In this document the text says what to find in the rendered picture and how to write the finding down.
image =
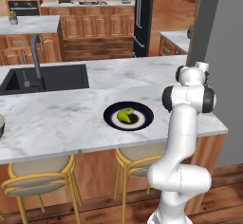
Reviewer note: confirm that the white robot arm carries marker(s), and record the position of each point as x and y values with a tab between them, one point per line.
181	139

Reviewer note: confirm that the dark blue plate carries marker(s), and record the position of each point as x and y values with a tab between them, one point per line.
139	122

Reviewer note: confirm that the green lime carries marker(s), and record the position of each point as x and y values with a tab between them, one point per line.
128	110

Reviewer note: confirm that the green pear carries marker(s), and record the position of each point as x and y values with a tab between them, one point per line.
123	116

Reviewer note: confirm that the yellow bar stool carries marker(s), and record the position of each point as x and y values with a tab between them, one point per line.
136	164
38	177

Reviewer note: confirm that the black sink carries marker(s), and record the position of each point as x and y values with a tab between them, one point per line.
63	77

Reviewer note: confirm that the wooden side cupboard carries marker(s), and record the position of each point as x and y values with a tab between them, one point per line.
169	48

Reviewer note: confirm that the wooden base cupboards run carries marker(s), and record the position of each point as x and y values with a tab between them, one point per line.
95	25

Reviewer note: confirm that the black fridge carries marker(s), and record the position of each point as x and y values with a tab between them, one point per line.
143	17

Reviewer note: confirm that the dark grey tap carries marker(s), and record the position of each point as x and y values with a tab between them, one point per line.
35	57

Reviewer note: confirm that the dark round object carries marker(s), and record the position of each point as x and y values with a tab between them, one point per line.
190	31

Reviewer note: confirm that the black hob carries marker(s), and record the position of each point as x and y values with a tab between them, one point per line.
93	3

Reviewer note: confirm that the wooden island cupboards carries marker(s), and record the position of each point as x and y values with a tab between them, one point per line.
25	49

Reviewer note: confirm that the black oven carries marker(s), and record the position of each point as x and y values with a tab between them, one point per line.
23	8

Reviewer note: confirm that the potted plant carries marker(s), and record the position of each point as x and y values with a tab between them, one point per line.
13	18

